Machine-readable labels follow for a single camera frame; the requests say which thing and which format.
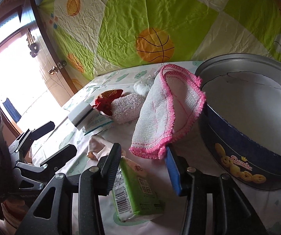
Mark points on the white sponge block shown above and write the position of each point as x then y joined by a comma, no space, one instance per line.
82,116

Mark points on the pink fluffy towel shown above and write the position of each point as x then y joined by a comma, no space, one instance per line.
126,108

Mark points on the round blue cookie tin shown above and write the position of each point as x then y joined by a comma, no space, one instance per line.
241,121

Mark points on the pale pink cloth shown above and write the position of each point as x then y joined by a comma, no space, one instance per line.
98,147

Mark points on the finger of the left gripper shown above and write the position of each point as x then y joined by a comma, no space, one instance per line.
60,158
32,135

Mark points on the brown wooden door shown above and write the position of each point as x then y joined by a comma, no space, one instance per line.
61,87

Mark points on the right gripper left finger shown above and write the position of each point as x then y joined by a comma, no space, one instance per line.
110,168

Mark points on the green tissue pack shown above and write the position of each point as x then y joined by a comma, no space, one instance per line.
133,196

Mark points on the cotton swab bag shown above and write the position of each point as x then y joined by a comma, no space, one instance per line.
96,120

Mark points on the dark door ornament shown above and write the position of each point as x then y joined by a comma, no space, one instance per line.
33,46

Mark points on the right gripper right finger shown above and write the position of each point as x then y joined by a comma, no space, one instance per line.
177,170

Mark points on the green basketball bedsheet backdrop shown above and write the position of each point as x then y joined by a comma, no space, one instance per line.
95,37

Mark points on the brass door handle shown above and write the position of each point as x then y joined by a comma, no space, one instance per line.
59,67

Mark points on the red gold embroidered pouch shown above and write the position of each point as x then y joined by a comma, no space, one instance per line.
104,100

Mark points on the white sock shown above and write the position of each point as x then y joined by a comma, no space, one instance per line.
143,87

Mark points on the white cloth pink trim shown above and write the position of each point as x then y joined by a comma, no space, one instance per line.
171,107

